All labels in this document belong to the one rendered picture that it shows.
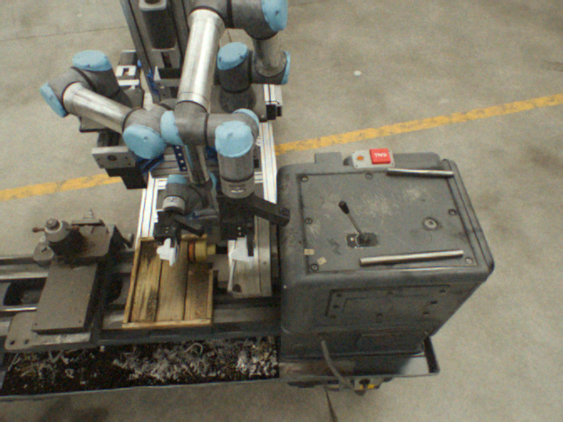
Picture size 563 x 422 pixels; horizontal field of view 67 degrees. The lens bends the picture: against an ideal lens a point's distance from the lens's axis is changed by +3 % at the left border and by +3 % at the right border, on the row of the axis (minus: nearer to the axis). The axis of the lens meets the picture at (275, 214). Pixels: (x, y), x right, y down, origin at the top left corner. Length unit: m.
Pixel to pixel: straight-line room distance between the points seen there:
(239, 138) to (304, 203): 0.49
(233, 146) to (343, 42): 3.42
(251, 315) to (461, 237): 0.74
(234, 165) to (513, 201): 2.57
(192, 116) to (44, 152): 2.66
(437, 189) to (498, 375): 1.42
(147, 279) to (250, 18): 0.96
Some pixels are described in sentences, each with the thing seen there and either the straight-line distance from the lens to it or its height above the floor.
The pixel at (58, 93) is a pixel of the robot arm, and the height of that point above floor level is 1.37.
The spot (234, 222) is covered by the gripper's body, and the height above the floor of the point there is 1.49.
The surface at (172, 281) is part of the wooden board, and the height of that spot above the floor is 0.89.
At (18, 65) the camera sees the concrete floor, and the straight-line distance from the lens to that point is 4.50.
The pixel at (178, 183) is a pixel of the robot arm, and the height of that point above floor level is 1.11.
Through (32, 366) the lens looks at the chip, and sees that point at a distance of 2.03.
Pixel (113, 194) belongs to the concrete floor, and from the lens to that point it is 3.10.
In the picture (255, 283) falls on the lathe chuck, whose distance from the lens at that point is 1.27.
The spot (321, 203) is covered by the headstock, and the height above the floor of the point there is 1.25.
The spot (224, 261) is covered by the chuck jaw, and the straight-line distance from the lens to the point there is 1.34.
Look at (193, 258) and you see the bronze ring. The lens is 1.38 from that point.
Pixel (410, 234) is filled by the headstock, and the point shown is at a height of 1.25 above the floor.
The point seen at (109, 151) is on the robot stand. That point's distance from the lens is 1.73.
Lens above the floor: 2.28
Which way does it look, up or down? 55 degrees down
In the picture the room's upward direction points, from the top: 1 degrees counter-clockwise
